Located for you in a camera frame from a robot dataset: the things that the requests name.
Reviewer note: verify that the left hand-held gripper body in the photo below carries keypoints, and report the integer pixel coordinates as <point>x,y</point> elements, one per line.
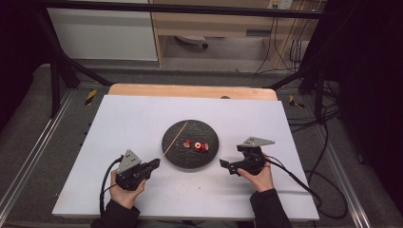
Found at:
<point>130,171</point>

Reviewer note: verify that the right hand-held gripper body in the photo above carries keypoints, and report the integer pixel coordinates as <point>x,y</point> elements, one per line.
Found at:
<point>253,158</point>

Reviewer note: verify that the thin bamboo skewer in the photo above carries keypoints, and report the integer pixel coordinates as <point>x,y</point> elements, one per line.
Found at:
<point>175,139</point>

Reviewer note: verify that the round black plate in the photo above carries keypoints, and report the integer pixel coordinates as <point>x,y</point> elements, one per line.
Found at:
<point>190,158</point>

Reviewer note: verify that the person's right hand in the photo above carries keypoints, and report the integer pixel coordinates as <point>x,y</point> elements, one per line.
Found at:
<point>261,180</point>

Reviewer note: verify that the person's left hand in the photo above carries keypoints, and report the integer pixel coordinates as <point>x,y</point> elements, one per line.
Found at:
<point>125,196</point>

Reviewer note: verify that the wooden table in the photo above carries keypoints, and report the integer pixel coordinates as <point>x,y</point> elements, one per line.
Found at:
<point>190,91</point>

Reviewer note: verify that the white device with black wheel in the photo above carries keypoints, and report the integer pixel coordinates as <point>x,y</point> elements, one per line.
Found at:
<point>191,39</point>

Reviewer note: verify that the white cabinet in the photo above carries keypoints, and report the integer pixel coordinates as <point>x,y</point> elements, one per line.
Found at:
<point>101,34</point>

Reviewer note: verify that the light wooden desk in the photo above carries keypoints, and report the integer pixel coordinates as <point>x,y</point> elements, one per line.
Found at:
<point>215,23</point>

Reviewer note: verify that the black curtain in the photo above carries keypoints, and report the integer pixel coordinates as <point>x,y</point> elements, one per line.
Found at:
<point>370,79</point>
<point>19,47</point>

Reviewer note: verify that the white power socket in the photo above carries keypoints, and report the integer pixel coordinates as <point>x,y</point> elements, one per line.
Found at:
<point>280,3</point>

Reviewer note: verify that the aluminium floor rail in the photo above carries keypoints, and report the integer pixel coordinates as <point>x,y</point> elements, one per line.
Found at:
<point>356,215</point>
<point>32,155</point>

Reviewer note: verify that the black metal frame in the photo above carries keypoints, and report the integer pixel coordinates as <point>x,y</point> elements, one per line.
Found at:
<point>190,9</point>

